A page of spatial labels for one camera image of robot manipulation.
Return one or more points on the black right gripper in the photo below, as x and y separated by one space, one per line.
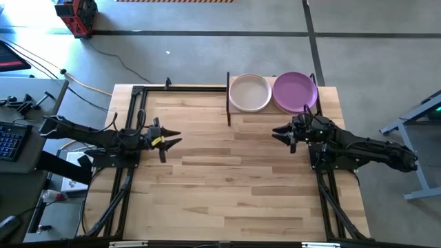
303 131

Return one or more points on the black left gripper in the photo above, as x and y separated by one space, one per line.
155 136

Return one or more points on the purple plate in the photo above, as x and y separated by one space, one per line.
294 91

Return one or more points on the grey beige plate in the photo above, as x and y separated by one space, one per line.
250 93

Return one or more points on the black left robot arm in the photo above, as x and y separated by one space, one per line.
100 137

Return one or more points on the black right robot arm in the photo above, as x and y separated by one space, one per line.
372 149

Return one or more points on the wooden shelf with black legs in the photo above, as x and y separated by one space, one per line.
272 79

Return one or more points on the white box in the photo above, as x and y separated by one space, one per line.
74 186

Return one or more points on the black angled bar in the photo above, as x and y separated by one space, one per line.
62 168

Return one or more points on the white bottle with red cap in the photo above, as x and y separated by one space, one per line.
51 196

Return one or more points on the grey metal table stand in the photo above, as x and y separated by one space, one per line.
417 168

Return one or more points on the grey desk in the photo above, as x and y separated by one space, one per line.
34 86

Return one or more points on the red and black equipment cart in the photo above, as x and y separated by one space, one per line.
79 17

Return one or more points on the black desk clamp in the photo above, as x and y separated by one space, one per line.
20 103

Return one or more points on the black device with green light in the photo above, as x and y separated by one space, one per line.
437 111

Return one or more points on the black keyboard with blue keys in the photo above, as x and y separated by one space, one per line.
10 141

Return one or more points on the black computer monitor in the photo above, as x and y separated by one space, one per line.
10 56

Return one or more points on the black aluminium table frame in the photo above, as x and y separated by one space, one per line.
186 89

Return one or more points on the small black frame knob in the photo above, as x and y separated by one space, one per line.
167 83

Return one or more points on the silver metal bracket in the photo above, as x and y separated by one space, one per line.
128 244
320 245

